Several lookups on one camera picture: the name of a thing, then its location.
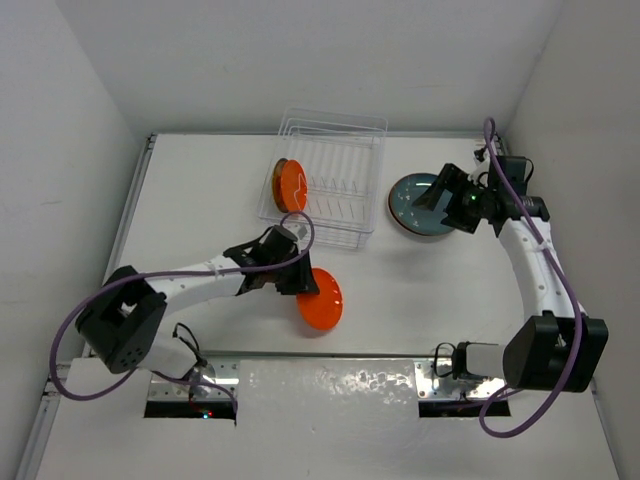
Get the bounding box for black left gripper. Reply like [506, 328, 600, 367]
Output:
[267, 247, 317, 294]

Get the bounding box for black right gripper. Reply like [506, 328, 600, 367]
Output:
[413, 163, 495, 233]

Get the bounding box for dark teal plate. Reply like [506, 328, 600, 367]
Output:
[389, 172, 459, 237]

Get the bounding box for orange plate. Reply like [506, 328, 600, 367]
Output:
[296, 267, 344, 332]
[280, 160, 308, 212]

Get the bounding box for yellow brown plate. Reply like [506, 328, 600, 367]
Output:
[271, 158, 289, 213]

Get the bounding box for red teal floral plate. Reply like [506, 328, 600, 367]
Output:
[385, 199, 453, 243]

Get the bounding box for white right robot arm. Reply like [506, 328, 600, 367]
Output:
[413, 156, 608, 393]

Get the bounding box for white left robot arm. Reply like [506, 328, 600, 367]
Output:
[75, 224, 320, 379]

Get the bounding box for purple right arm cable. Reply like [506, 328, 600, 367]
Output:
[478, 117, 584, 438]

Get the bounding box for white wire dish rack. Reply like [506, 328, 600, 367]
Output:
[257, 107, 388, 249]

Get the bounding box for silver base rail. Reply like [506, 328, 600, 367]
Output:
[49, 344, 505, 408]

